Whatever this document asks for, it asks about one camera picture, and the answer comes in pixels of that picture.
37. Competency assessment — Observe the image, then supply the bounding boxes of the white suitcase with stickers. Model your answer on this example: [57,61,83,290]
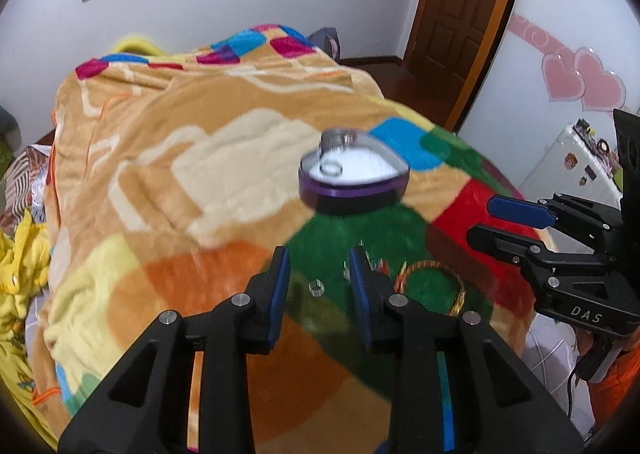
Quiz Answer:
[516,118,626,255]

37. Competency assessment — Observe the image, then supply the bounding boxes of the grey purple bag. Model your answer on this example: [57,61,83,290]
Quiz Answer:
[307,26,341,61]

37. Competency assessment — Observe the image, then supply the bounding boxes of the orange jacket sleeve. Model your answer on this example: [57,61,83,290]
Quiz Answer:
[588,330,639,429]

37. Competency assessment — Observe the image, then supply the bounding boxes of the brown wooden door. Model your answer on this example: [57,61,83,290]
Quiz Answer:
[404,0,508,130]

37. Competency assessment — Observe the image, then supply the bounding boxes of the purple heart-shaped tin box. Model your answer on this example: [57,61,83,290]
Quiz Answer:
[298,127,410,216]

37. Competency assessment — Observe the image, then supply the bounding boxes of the striped brown cloth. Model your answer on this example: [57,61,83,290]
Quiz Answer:
[1,144,51,237]

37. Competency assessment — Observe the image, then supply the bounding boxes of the white wardrobe door pink hearts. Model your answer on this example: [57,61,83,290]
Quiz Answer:
[458,0,639,187]

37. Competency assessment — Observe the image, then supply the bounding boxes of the colourful beaded charm jewelry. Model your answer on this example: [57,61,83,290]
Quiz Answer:
[342,258,408,286]

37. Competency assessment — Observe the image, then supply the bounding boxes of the yellow cartoon bedsheet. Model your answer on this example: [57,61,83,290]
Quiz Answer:
[1,211,58,448]

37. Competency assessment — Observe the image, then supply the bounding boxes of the pile of clothes and boxes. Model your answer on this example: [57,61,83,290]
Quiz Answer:
[0,107,22,176]

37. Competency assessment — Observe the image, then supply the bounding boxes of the yellow pillow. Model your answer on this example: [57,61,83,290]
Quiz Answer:
[111,35,165,57]

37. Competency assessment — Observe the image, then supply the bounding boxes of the red gold braided bracelet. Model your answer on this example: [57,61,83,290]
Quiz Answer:
[394,258,468,318]

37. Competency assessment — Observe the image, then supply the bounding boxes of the colourful plush patchwork blanket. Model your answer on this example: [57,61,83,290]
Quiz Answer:
[28,24,534,453]

